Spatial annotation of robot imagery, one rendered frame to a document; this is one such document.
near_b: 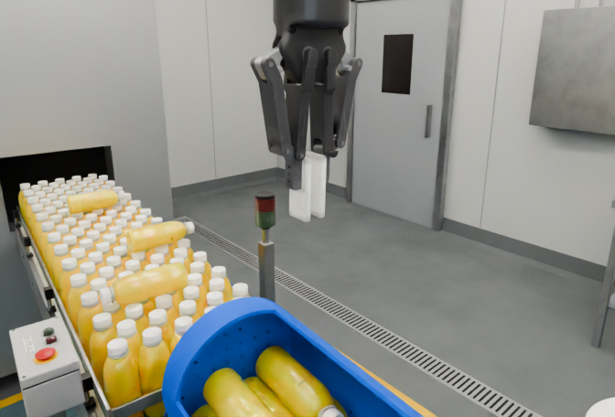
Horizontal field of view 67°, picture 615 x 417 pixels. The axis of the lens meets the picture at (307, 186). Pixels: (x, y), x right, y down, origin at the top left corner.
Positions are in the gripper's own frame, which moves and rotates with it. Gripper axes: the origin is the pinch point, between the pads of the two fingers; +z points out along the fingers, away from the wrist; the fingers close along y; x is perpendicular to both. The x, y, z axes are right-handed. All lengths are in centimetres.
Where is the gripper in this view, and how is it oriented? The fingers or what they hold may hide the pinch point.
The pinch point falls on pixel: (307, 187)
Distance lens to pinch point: 50.8
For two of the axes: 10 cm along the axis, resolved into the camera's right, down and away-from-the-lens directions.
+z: -0.2, 9.6, 2.9
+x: 6.4, 2.3, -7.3
